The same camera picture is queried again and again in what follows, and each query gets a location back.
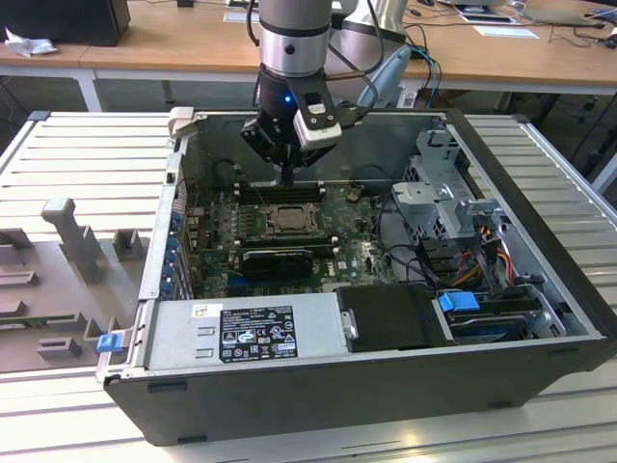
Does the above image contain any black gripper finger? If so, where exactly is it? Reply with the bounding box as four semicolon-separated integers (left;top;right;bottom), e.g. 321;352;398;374
240;118;290;188
287;142;335;189

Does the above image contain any metal socket cover frame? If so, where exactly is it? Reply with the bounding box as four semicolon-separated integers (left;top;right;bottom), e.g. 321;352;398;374
264;204;321;236

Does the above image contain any silver CPU green edge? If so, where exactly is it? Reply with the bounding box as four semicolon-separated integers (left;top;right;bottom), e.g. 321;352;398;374
277;206;310;229

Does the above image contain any black RAM slot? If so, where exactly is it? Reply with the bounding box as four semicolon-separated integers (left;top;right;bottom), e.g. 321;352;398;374
240;234;338;247
238;192;325;204
236;181;324;195
240;243;339;258

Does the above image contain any CPU socket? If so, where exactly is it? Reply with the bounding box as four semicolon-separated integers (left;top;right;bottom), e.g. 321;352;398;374
261;201;324;241

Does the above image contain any grey case latch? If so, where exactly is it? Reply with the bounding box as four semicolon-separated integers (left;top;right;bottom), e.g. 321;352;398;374
167;106;197;142

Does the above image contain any green motherboard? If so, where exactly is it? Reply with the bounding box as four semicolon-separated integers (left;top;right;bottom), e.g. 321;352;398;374
180;180;401;298

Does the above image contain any pale blue teach pendant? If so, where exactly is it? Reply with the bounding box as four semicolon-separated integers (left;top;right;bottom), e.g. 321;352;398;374
360;42;412;110

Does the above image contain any black graphics card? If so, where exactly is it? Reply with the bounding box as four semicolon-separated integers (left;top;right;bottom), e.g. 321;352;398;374
240;248;315;280

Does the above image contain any metal drive cage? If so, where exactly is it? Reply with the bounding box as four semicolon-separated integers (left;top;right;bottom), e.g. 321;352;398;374
389;127;512;252

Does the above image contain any wooden desk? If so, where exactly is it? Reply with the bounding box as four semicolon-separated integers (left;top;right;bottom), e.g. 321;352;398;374
0;0;617;115

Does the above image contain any black plastic shroud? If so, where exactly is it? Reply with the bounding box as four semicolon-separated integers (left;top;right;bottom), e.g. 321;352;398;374
335;284;447;353

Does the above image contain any blue disk carrier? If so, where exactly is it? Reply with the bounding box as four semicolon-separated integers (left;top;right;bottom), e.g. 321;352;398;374
436;288;483;315

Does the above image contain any silver power supply with label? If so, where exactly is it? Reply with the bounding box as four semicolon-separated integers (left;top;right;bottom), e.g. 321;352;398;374
139;291;361;370

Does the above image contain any black box on desk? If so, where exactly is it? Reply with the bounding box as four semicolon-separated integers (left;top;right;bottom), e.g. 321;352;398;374
0;0;131;47

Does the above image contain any hard disk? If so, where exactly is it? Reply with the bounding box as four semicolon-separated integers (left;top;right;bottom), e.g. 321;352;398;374
447;312;527;344

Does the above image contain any black PC case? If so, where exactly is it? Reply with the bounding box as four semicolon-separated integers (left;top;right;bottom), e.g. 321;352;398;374
95;106;617;448

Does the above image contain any crumpled white paper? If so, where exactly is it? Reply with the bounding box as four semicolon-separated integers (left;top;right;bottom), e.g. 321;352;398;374
3;26;60;59

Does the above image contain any grey parts rack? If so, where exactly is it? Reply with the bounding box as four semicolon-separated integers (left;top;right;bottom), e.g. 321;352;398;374
0;197;151;375

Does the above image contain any grey laptop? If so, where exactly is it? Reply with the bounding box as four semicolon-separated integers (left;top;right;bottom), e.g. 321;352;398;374
523;0;606;26

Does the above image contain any green RAM stick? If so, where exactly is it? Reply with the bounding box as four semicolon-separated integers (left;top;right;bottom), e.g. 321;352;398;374
0;315;81;333

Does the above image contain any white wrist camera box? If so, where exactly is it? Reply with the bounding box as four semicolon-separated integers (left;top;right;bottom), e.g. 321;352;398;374
288;76;344;151

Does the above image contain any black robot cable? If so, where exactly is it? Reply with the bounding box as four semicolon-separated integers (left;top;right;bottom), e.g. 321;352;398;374
244;0;385;120

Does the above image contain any blue cable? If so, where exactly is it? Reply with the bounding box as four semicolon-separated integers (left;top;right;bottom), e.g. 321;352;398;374
409;42;443;97

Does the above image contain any yellow power wire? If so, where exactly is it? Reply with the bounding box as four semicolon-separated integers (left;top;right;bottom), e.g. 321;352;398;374
496;243;515;286

